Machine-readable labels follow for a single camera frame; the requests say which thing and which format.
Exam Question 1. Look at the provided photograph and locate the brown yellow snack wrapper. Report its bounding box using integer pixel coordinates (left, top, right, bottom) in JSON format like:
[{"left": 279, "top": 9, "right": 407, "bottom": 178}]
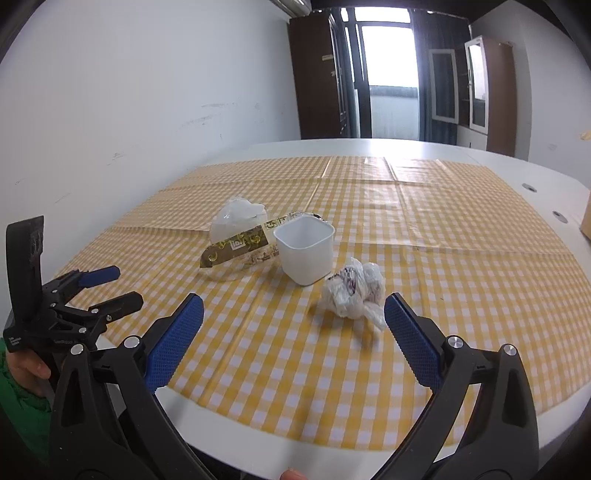
[{"left": 199, "top": 212, "right": 324, "bottom": 269}]

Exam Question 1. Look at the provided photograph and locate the white plastic cup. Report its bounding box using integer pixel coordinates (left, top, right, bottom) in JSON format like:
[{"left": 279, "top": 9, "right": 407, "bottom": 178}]
[{"left": 273, "top": 215, "right": 335, "bottom": 286}]

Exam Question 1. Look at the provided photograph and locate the person's left hand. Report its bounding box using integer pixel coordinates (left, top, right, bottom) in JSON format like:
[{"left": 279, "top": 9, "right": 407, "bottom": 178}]
[{"left": 6, "top": 351, "right": 51, "bottom": 398}]

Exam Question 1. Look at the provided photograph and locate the person's right hand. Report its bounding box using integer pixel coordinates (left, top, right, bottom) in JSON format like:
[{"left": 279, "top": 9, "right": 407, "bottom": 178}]
[{"left": 280, "top": 469, "right": 308, "bottom": 480}]

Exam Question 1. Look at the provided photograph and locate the white crumpled printed bag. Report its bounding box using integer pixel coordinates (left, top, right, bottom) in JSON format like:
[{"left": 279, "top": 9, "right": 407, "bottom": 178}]
[{"left": 320, "top": 257, "right": 387, "bottom": 331}]

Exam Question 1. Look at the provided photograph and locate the yellow checkered tablecloth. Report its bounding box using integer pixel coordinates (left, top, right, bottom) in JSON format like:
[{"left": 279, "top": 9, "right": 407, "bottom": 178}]
[{"left": 69, "top": 156, "right": 590, "bottom": 450}]

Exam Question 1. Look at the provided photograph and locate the clear crumpled plastic bag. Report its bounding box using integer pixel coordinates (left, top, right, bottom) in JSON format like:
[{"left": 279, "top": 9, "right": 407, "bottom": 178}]
[{"left": 209, "top": 197, "right": 269, "bottom": 243}]

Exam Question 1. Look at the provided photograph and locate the brown cabinet with mirror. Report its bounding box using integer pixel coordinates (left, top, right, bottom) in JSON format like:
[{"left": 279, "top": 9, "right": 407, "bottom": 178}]
[{"left": 465, "top": 36, "right": 517, "bottom": 156}]

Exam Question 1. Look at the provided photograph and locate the dark brown wardrobe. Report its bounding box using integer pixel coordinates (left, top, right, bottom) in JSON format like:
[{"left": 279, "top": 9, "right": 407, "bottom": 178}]
[{"left": 287, "top": 12, "right": 351, "bottom": 140}]

